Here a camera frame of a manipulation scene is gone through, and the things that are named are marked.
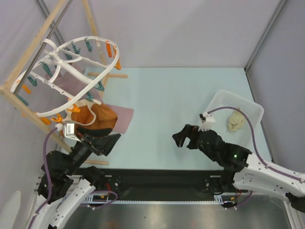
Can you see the white round clip hanger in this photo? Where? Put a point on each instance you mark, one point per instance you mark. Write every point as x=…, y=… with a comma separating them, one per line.
x=70, y=73

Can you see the orange sock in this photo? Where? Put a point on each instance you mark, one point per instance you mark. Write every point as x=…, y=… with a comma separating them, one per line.
x=91, y=115

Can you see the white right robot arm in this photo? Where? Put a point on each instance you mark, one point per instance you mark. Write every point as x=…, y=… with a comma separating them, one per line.
x=245, y=169

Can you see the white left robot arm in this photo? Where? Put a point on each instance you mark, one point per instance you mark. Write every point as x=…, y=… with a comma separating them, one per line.
x=54, y=206

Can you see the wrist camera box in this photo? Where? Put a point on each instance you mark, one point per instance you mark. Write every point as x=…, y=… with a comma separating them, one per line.
x=207, y=121
x=69, y=131

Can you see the wooden drying rack frame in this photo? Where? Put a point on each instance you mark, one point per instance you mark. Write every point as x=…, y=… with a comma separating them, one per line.
x=29, y=60

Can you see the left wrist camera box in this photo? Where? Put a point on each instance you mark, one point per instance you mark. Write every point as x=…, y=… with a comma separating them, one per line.
x=69, y=131

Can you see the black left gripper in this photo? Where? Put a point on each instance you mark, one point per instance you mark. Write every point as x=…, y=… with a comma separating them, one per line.
x=104, y=144

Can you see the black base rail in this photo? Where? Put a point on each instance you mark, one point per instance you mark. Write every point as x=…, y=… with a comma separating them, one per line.
x=150, y=185

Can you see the white plastic basket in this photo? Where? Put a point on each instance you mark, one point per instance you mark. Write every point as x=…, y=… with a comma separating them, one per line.
x=234, y=102

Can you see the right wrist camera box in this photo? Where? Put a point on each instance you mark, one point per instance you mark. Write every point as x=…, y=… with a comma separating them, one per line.
x=207, y=121

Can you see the cream sock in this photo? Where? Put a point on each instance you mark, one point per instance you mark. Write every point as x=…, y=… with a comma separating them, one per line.
x=236, y=121

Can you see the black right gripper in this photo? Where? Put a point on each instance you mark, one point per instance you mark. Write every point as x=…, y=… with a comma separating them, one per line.
x=194, y=137

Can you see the pink cloth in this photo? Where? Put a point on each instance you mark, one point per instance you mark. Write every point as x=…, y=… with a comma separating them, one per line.
x=119, y=117

